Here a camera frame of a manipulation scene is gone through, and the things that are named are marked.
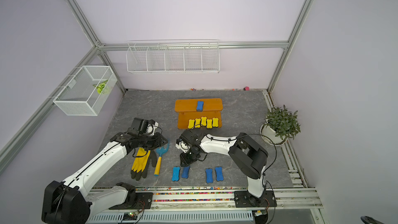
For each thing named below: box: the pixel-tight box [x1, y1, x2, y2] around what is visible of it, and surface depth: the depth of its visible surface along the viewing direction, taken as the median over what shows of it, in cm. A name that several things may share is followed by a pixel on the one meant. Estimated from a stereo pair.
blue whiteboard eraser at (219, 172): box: [214, 166, 224, 182], surface depth 82 cm
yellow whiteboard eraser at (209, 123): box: [206, 118, 213, 129], surface depth 101 cm
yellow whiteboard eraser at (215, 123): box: [212, 117, 219, 128], surface depth 101 cm
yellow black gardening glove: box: [130, 147, 158, 181], surface depth 84 cm
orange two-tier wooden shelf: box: [174, 98, 224, 130], surface depth 98 cm
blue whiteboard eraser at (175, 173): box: [171, 166, 181, 182], surface depth 82 cm
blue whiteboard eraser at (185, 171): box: [181, 165, 191, 179], surface depth 82 cm
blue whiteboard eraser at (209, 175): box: [205, 168, 214, 184], surface depth 82 cm
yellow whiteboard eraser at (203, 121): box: [201, 116, 208, 126], surface depth 101 cm
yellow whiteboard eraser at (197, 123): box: [194, 118, 202, 129], surface depth 101 cm
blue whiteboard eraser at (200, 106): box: [196, 100, 204, 112], surface depth 93 cm
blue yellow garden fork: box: [153, 140, 170, 177], surface depth 86 cm
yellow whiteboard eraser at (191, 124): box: [187, 118, 196, 130], surface depth 101 cm
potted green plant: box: [260, 104, 302, 146], surface depth 81 cm
